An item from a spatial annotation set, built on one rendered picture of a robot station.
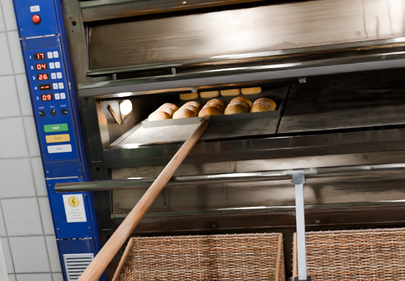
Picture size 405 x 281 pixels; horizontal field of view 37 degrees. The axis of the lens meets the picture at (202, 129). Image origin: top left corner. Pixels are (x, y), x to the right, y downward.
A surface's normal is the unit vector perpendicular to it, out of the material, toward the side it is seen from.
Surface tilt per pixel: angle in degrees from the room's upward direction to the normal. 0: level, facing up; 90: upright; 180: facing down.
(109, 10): 90
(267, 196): 70
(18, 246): 90
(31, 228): 90
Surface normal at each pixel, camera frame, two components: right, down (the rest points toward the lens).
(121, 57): -0.22, -0.12
